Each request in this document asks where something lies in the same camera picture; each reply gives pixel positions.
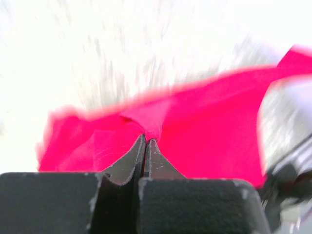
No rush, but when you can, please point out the red t shirt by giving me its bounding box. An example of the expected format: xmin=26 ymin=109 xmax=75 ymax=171
xmin=38 ymin=47 xmax=312 ymax=186

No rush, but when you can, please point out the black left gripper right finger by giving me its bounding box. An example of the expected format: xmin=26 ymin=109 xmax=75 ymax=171
xmin=138 ymin=139 xmax=270 ymax=234

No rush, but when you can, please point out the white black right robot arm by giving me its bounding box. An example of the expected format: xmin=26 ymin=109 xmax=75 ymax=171
xmin=258 ymin=135 xmax=312 ymax=233

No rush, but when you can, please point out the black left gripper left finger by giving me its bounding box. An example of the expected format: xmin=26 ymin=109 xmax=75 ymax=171
xmin=0 ymin=135 xmax=146 ymax=234

